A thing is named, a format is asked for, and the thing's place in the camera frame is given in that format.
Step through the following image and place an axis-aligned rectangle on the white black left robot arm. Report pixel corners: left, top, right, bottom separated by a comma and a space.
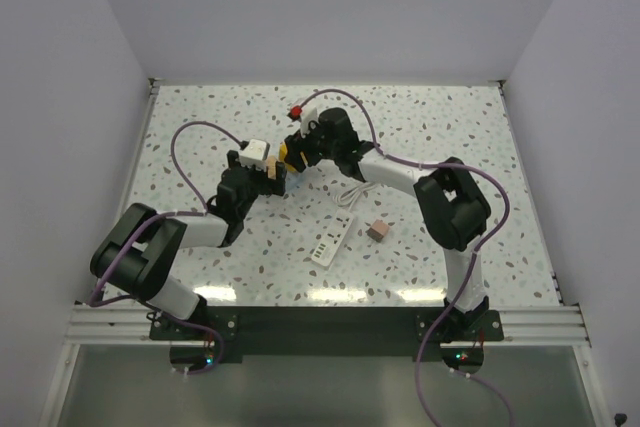
90, 151, 287, 339

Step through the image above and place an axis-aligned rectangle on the white power strip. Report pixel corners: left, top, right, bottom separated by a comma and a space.
311, 209, 354, 268

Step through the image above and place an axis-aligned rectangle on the pink cube socket adapter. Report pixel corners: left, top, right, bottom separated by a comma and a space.
366, 219, 390, 242

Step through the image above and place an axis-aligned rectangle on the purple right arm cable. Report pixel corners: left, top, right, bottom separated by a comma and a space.
301, 88, 516, 427

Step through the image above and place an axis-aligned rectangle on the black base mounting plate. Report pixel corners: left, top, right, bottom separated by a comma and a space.
148, 305, 504, 366

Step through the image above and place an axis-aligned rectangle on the yellow cube socket adapter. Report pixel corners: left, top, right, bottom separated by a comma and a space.
278, 143, 292, 170

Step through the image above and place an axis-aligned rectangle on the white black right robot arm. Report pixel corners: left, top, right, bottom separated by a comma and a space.
281, 105, 491, 341

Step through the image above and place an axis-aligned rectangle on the beige cube socket adapter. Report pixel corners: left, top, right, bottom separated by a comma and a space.
265, 156, 278, 180

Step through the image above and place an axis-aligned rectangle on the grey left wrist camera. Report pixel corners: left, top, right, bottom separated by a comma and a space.
238, 139, 270, 171

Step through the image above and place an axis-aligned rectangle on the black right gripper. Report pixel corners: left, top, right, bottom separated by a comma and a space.
286, 118, 340, 173

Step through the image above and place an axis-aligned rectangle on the light blue round power socket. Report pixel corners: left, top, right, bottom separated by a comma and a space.
285, 172, 303, 193

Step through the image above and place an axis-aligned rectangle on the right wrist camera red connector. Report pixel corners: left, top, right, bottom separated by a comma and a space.
287, 105, 318, 135

